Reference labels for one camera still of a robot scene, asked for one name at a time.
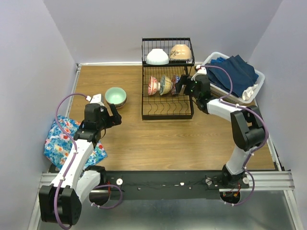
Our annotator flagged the blue zigzag red bowl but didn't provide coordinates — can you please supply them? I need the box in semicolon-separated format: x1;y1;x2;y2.
171;75;180;96

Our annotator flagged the yellow dotted teal bowl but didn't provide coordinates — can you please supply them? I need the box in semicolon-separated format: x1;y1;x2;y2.
159;75;173;95

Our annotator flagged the mint green bowl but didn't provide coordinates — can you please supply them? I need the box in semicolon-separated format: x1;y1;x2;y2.
105;87;127;105

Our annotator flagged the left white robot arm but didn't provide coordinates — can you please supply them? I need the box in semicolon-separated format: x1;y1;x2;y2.
38;103;123;230

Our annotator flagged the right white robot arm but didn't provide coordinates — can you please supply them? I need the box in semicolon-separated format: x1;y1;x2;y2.
173;75;268;188

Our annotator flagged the red white patterned bowl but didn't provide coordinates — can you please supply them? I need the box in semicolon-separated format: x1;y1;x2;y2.
148;76;160;96

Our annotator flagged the beige floral bowl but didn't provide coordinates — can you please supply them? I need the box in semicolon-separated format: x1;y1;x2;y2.
169;44;192;60

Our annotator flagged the white ribbed bowl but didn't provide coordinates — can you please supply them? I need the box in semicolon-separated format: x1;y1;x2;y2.
146;48;169;65

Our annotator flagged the dark blue folded cloth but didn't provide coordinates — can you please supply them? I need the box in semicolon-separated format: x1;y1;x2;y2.
206;55;259;97

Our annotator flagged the white crumpled cloth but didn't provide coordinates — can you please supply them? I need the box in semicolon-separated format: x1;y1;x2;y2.
242;84;258;101

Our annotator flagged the white plastic basket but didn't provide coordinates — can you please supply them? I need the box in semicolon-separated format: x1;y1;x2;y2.
202;52;265;104

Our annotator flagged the blue floral cloth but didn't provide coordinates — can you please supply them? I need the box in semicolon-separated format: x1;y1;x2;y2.
44;115;107;169

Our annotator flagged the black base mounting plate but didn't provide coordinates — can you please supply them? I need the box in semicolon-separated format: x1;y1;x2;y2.
89;170;249;205

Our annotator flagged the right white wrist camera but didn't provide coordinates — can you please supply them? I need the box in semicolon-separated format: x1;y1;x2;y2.
191;65;207;81

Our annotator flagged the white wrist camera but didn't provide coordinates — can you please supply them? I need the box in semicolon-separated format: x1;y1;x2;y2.
191;65;207;81
90;94;104;106

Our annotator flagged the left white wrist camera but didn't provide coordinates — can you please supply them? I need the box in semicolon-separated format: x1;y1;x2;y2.
90;94;104;106

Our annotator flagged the black wire dish rack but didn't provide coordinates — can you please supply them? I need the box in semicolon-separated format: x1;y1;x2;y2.
142;37;195;120

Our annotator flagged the aluminium frame rail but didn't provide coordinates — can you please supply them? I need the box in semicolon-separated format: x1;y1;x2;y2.
26;63;298;230

